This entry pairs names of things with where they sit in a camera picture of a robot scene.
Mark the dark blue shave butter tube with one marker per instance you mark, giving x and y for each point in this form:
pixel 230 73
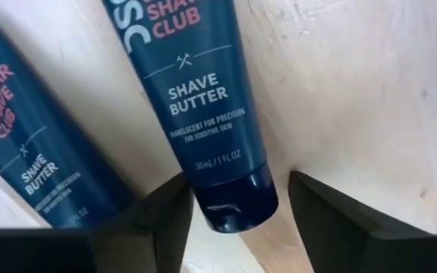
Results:
pixel 32 151
pixel 203 113

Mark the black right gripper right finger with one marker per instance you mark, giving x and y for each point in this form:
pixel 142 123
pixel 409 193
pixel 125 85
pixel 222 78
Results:
pixel 374 250

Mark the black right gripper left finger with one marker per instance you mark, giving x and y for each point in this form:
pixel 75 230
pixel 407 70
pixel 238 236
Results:
pixel 89 250

